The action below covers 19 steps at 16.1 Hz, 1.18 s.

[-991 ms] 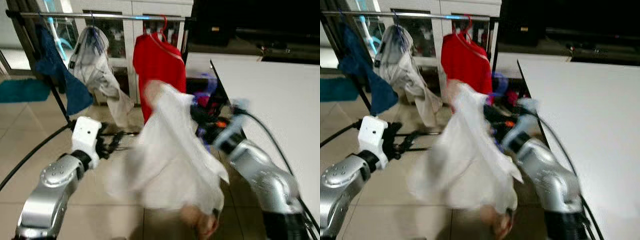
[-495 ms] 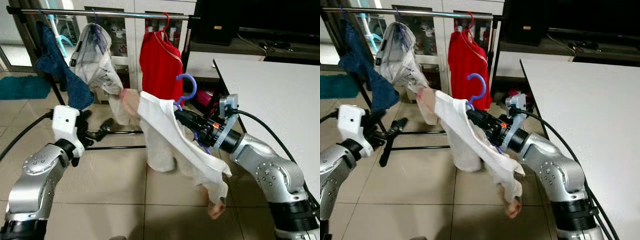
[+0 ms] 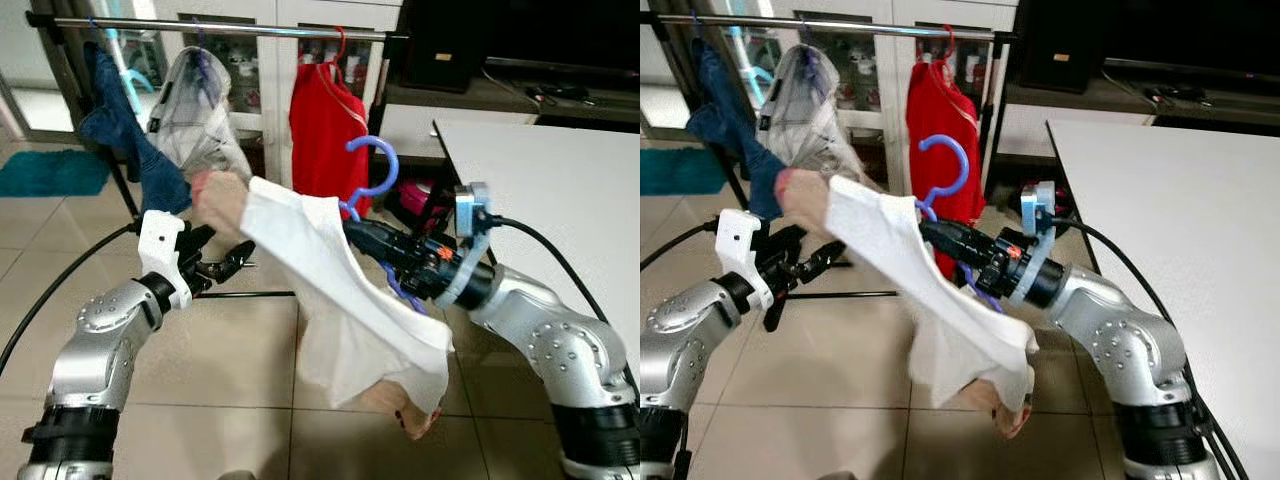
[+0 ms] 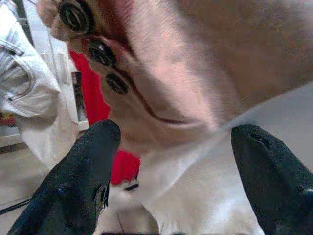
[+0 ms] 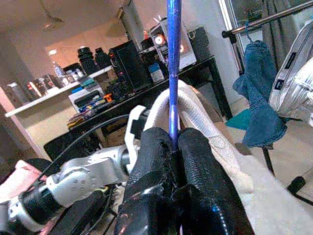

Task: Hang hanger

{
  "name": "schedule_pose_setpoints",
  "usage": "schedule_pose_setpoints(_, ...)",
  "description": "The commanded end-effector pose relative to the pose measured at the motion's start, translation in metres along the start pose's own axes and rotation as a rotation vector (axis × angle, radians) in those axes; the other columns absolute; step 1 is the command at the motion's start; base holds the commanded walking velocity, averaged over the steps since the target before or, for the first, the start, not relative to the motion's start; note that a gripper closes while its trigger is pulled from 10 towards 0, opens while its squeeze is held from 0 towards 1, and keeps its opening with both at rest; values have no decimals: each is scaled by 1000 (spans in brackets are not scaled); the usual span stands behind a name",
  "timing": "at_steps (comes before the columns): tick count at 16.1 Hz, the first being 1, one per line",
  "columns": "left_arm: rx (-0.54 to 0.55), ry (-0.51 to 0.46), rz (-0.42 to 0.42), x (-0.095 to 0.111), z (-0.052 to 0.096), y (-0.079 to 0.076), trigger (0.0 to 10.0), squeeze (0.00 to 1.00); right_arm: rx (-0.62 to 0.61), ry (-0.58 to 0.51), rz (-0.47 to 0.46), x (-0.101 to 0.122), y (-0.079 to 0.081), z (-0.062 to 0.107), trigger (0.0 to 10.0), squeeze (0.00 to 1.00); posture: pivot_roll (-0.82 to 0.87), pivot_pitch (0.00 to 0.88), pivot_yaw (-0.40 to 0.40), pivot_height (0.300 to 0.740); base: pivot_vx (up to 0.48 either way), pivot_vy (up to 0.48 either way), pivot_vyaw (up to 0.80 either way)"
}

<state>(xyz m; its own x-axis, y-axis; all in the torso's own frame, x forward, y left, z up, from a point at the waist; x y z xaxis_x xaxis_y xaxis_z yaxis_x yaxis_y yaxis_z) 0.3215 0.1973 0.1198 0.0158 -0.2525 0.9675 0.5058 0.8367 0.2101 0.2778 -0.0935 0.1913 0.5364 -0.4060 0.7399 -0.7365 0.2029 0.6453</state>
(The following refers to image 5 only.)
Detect black desk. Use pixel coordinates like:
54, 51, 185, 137
44, 55, 233, 161

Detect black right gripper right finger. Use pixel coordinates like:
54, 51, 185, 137
176, 127, 255, 235

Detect clear plastic tool case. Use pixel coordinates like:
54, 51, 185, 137
68, 88, 106, 113

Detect white garment with plaid lining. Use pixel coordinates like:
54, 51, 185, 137
143, 80, 313, 235

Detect teal box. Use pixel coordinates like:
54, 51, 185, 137
79, 77, 97, 89

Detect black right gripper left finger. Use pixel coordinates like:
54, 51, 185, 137
114, 126, 183, 235

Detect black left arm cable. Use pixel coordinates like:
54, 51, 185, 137
24, 114, 132, 194

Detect teal fabric item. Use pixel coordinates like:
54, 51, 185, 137
224, 109, 252, 130

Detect black storage box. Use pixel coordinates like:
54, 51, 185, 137
45, 132, 103, 161

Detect pink fabric item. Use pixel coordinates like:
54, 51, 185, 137
0, 160, 42, 204

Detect blue clothes hanger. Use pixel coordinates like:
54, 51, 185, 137
166, 0, 183, 154
244, 22, 260, 46

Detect white striped shirt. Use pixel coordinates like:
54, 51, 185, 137
268, 19, 313, 120

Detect blue jeans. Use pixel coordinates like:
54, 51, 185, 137
232, 40, 288, 149

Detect clear water bottle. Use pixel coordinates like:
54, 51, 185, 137
54, 62, 63, 79

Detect white door frame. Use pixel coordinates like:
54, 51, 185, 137
218, 0, 245, 74

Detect blue and white box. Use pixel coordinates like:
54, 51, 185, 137
149, 63, 164, 83

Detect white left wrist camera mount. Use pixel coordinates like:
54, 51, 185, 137
123, 105, 151, 172

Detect black cylindrical canister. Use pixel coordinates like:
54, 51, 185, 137
94, 47, 111, 69
78, 47, 95, 74

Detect white shelf board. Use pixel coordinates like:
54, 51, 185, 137
4, 66, 115, 118

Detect computer case with lit fans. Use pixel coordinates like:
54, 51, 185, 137
149, 18, 198, 71

